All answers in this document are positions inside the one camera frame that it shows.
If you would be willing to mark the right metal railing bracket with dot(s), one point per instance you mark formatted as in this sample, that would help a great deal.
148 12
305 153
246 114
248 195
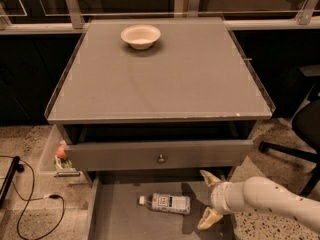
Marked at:
304 15

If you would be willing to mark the green white packet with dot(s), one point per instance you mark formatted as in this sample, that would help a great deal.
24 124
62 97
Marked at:
62 163

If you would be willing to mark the white paper bowl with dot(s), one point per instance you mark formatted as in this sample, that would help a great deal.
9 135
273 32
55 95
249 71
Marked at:
140 37

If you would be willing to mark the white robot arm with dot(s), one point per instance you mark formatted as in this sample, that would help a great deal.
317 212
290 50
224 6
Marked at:
259 195

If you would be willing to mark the clear plastic water bottle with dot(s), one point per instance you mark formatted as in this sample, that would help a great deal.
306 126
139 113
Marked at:
166 203

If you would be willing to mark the orange toy fruit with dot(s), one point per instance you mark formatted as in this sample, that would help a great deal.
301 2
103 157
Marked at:
60 153

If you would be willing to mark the grey top drawer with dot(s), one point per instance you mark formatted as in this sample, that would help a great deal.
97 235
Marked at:
143 155

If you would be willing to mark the black metal stand leg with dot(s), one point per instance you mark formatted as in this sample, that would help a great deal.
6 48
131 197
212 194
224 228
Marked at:
8 178

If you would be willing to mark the grey drawer cabinet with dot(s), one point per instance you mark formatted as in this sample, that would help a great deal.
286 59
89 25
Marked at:
193 84

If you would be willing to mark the grey drawer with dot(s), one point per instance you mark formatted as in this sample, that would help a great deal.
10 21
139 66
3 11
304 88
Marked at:
143 155
114 212

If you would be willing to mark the round metal drawer knob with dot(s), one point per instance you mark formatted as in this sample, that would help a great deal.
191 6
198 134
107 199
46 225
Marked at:
161 159

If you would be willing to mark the grey middle drawer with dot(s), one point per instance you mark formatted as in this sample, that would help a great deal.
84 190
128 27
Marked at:
114 212

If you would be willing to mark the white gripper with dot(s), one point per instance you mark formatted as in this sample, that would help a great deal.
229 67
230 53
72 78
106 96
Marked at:
218 197

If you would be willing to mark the left metal railing bracket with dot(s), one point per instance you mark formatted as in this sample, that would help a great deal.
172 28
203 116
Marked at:
75 14

